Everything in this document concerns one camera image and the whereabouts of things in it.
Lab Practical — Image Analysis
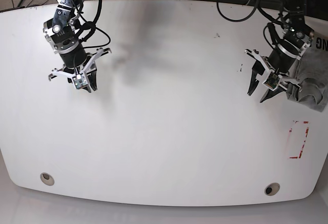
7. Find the left table grommet hole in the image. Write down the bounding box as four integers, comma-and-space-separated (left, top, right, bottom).
40, 173, 54, 186

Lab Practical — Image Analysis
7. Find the red tape rectangle marking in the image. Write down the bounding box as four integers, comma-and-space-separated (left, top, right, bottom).
287, 120, 310, 159

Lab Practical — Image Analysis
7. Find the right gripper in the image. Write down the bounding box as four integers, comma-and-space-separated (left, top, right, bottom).
47, 47, 113, 93

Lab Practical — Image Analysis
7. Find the table grommet hole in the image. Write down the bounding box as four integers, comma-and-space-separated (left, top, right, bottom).
264, 182, 280, 196
40, 173, 54, 186

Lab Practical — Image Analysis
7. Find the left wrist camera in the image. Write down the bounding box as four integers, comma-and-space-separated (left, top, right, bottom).
262, 72, 282, 91

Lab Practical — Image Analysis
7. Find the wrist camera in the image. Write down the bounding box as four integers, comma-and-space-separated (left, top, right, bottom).
262, 72, 282, 91
71, 74, 88, 90

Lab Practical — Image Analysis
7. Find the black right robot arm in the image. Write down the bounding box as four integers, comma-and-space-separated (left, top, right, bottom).
43, 0, 111, 93

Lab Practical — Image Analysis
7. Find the right table grommet hole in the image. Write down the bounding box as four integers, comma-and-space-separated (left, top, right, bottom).
264, 182, 280, 196

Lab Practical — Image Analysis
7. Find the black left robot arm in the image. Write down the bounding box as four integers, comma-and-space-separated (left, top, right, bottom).
245, 0, 314, 102

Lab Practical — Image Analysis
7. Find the grey t-shirt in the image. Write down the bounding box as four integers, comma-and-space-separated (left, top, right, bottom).
286, 34, 327, 112

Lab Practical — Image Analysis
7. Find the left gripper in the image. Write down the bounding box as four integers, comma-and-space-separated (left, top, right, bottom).
244, 49, 301, 103

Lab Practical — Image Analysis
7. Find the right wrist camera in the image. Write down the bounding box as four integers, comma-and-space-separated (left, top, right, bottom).
71, 74, 88, 90

